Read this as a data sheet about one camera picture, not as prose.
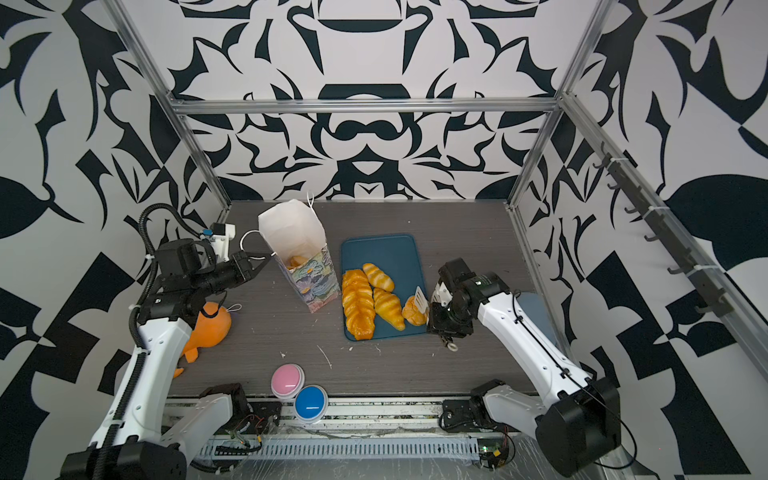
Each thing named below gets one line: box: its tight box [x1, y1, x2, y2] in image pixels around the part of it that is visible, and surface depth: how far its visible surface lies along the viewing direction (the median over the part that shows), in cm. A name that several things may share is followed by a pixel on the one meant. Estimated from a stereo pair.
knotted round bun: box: [402, 296, 428, 326], surface depth 89 cm
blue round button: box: [293, 384, 329, 424], surface depth 76 cm
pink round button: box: [270, 363, 306, 399], surface depth 81 cm
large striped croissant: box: [373, 287, 406, 331], surface depth 90 cm
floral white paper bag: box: [258, 195, 341, 314], surface depth 85 cm
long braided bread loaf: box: [342, 270, 376, 341], surface depth 91 cm
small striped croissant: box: [362, 263, 395, 292], surface depth 97 cm
